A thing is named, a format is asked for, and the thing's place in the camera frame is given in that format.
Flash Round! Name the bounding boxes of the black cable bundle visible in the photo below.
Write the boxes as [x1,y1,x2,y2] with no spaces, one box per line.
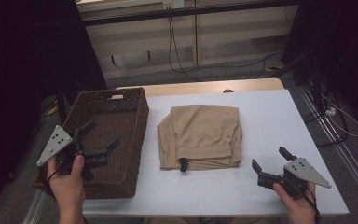
[302,88,350,148]

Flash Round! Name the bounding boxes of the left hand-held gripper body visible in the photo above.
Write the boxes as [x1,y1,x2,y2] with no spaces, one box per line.
[36,124,110,183]

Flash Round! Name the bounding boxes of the white wall socket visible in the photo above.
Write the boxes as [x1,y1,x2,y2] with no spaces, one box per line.
[162,0,186,10]

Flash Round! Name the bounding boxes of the black hanging cable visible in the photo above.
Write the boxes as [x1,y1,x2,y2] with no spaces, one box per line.
[167,16,199,82]

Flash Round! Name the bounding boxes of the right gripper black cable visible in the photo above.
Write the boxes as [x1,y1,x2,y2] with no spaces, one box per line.
[300,186,322,224]

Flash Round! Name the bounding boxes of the black curtain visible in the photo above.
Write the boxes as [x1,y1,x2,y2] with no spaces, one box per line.
[281,0,358,133]
[0,0,108,216]

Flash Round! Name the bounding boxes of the aluminium floor rail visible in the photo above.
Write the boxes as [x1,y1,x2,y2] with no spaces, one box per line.
[296,83,358,204]
[21,189,48,224]

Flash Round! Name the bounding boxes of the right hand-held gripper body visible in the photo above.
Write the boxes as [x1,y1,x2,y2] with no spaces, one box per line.
[256,157,333,198]

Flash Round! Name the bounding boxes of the person's left hand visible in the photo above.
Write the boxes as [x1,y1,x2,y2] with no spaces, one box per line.
[47,155,87,206]

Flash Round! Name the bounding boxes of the white cable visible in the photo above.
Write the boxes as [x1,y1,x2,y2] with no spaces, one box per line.
[320,92,358,138]

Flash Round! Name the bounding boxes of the brown wicker basket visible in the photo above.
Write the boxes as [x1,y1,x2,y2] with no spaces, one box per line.
[32,87,150,201]

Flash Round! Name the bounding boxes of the khaki pants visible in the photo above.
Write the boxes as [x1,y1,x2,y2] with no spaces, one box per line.
[157,105,243,173]

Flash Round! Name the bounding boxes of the black floor cable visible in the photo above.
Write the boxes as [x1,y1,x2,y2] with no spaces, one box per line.
[195,51,284,79]

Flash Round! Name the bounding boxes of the black metal bar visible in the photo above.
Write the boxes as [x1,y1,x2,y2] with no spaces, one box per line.
[80,1,300,27]

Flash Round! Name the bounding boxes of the person's right hand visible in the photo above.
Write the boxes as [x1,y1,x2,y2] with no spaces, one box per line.
[272,182,320,220]

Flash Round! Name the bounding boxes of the light wooden cabinet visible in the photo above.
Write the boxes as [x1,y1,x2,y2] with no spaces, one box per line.
[76,0,300,80]

